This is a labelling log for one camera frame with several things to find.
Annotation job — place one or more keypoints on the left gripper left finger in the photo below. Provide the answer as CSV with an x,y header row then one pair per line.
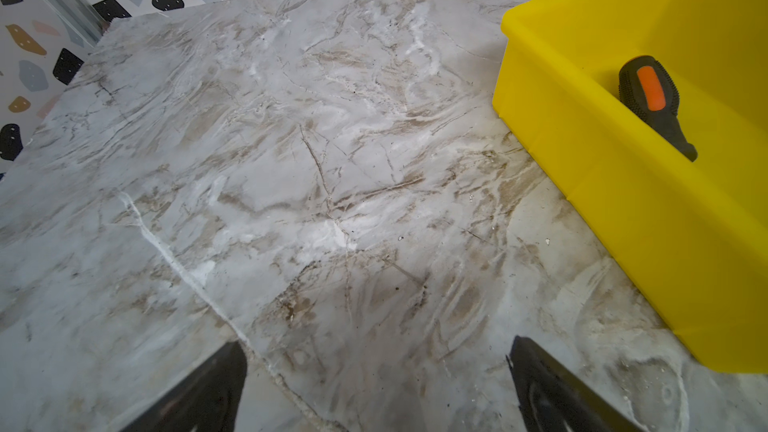
x,y
206,400

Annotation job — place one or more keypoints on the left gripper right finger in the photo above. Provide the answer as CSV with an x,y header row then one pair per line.
x,y
551,398

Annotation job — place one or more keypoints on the black orange screwdriver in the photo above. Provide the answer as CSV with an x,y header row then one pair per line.
x,y
647,89

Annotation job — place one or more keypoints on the yellow plastic bin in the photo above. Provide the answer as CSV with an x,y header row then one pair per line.
x,y
690,234

